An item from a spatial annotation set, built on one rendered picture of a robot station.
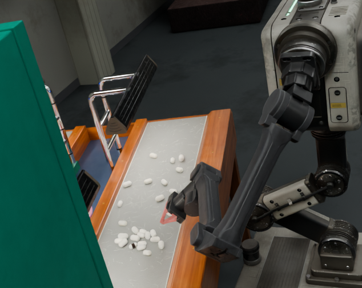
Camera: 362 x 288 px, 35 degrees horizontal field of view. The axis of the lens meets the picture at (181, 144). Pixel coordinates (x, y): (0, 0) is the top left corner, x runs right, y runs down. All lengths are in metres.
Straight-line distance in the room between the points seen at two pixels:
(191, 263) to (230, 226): 0.51
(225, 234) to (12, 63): 0.80
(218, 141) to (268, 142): 1.11
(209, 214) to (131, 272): 0.49
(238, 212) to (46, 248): 0.72
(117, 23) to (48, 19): 1.26
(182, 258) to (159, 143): 0.87
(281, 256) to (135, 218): 0.58
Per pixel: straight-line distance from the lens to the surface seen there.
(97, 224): 2.15
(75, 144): 2.80
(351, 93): 1.62
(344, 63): 1.58
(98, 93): 2.32
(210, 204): 1.58
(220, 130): 2.57
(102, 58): 5.66
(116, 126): 2.10
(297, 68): 1.45
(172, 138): 2.65
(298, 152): 3.81
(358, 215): 3.22
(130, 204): 2.25
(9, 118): 0.68
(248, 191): 1.38
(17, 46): 0.73
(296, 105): 1.40
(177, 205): 1.84
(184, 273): 1.83
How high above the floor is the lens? 1.95
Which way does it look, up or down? 28 degrees down
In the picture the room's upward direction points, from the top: 13 degrees counter-clockwise
